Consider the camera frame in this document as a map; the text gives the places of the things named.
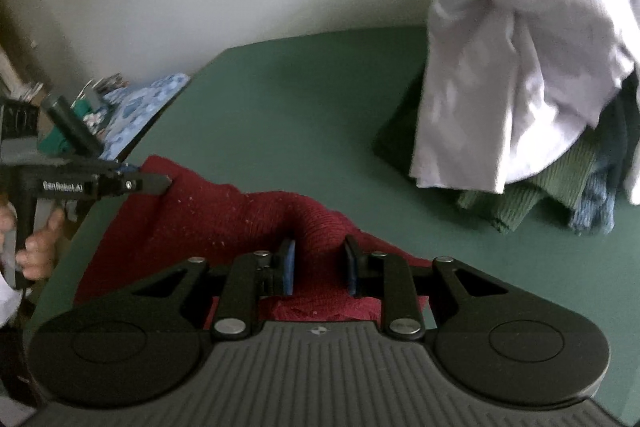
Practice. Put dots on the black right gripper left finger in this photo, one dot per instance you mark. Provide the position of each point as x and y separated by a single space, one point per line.
222 301

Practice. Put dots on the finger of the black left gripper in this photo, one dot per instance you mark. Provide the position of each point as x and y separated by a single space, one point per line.
120 178

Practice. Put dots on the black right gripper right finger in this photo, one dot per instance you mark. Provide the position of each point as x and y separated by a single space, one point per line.
446 283

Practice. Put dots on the dark red knitted sweater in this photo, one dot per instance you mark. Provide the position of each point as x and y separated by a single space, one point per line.
218 222

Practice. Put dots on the person's left hand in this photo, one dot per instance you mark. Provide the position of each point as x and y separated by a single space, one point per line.
37 259

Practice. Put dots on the blue patterned cloth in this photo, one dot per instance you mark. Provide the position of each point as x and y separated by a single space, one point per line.
117 112

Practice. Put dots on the green knitted garment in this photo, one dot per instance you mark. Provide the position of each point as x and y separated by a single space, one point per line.
562 182

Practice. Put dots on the blue knitted garment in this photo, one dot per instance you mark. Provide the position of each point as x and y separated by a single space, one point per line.
596 207

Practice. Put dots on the white crumpled garment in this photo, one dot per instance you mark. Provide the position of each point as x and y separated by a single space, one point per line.
510 85

